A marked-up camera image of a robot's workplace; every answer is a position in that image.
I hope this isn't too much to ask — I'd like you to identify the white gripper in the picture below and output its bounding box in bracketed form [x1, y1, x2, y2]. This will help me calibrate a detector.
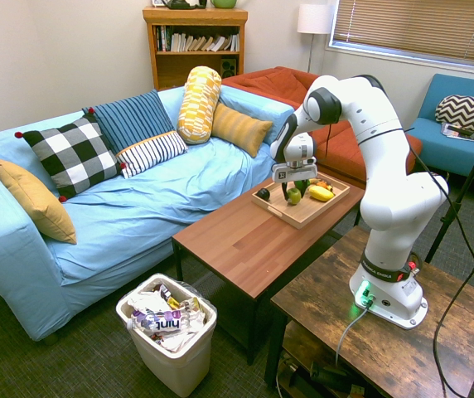
[271, 159, 318, 198]

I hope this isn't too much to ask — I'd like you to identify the reddish wood coffee table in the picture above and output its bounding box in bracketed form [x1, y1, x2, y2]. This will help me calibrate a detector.
[172, 172, 369, 366]

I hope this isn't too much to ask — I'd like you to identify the purple white hint carton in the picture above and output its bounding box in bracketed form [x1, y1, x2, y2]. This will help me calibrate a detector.
[131, 308, 199, 337]

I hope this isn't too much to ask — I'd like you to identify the black bookshelf speaker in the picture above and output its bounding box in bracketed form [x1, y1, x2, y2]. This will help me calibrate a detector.
[220, 56, 239, 78]

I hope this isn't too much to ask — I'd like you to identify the rustic brown robot table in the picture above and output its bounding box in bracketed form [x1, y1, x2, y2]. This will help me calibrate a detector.
[264, 226, 474, 398]

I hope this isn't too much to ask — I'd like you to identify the wooden bookshelf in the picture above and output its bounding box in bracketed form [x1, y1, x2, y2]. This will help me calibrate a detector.
[142, 6, 249, 91]

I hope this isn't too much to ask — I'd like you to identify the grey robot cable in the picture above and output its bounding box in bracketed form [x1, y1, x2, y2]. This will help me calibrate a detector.
[335, 305, 371, 368]

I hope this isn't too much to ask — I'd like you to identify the light blue sofa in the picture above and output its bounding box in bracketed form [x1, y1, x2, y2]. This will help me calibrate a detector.
[0, 85, 296, 342]

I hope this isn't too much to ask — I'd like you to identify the black white chevron pillow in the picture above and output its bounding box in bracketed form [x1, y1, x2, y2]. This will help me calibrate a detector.
[434, 94, 474, 137]

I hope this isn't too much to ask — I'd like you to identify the yellow toy squash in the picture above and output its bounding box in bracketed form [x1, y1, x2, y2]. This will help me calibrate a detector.
[307, 185, 336, 202]

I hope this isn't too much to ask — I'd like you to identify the row of books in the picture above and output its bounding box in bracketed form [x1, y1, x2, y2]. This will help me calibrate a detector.
[155, 25, 240, 53]

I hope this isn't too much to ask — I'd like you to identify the wooden serving tray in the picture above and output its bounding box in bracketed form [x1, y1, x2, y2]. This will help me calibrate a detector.
[250, 177, 351, 231]

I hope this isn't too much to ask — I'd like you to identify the black white checked pillow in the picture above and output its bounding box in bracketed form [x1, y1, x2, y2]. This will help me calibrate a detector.
[14, 108, 127, 203]

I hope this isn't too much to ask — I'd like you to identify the black camera stand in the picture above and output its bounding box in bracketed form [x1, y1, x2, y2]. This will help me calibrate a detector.
[424, 110, 474, 265]

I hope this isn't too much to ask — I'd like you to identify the cream trash bin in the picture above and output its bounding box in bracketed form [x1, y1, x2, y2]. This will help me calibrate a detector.
[115, 272, 218, 398]

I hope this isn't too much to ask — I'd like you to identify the mustard striped lumbar pillow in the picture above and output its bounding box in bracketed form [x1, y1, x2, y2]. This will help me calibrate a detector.
[210, 102, 274, 159]

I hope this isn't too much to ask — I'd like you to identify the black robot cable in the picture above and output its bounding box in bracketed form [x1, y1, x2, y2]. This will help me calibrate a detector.
[326, 123, 474, 398]

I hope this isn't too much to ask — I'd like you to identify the plain mustard pillow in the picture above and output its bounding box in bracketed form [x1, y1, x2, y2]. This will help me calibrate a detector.
[0, 158, 78, 245]

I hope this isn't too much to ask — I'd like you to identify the brown yellow toy banana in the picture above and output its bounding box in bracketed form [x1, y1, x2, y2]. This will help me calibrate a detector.
[309, 177, 338, 194]

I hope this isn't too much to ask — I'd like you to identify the white navy striped pillow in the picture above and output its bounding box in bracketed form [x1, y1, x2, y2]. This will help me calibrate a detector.
[115, 130, 189, 180]

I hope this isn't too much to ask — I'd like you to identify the orange sectional sofa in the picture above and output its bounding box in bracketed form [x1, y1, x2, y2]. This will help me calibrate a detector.
[221, 66, 423, 190]

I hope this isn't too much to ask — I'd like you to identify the black object on bookshelf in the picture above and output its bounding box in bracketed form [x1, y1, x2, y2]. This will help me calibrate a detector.
[162, 0, 208, 10]

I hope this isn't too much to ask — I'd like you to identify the blue striped square pillow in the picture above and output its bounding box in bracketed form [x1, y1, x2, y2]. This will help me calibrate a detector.
[81, 89, 176, 155]

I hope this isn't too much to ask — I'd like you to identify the teal sofa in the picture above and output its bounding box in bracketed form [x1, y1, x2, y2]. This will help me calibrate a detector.
[408, 73, 474, 187]

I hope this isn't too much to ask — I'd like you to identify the brown window blind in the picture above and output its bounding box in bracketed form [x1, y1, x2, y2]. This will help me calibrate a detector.
[330, 0, 474, 70]

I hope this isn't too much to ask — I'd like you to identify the yellow patterned bolster pillow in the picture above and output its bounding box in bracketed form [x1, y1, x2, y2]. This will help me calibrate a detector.
[176, 66, 223, 145]

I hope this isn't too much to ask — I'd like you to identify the magazine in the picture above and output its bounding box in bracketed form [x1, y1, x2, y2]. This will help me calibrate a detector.
[440, 122, 474, 144]

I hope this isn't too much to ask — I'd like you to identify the white shade floor lamp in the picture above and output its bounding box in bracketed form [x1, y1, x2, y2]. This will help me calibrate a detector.
[297, 3, 336, 74]

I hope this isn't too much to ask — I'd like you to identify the black device under table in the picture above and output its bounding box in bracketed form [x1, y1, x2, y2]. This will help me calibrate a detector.
[307, 362, 355, 391]

